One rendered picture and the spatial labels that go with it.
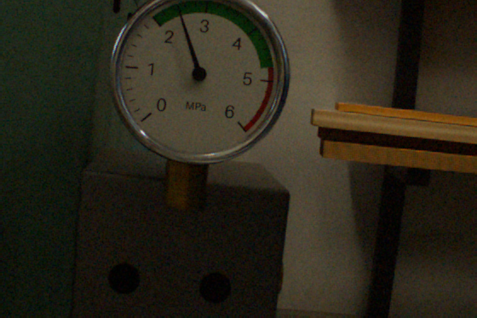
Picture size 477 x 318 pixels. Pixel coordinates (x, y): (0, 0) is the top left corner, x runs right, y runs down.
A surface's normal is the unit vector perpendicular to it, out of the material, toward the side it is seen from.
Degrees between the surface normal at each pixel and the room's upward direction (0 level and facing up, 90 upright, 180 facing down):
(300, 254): 90
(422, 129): 89
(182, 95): 90
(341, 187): 90
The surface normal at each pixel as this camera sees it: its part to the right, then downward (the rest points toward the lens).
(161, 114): 0.07, 0.06
